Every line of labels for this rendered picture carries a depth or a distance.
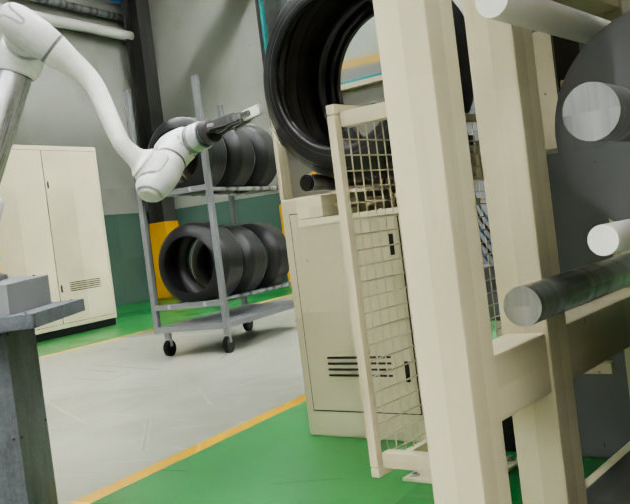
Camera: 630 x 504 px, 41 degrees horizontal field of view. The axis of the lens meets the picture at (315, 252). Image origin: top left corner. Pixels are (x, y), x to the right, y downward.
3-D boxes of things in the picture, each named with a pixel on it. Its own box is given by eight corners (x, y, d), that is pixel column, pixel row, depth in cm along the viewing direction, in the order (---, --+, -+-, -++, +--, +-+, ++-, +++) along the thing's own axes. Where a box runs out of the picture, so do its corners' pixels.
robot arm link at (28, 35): (66, 27, 250) (63, 37, 263) (13, -14, 245) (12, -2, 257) (39, 61, 248) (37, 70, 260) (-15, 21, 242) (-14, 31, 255)
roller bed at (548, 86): (540, 155, 236) (527, 49, 235) (592, 147, 227) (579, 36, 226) (509, 156, 221) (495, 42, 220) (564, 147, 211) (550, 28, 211)
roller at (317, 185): (369, 174, 254) (381, 169, 251) (374, 189, 253) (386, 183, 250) (296, 178, 226) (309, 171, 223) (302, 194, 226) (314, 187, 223)
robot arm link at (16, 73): (-70, 248, 250) (-64, 247, 270) (-13, 263, 255) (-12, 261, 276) (6, 3, 256) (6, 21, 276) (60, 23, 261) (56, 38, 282)
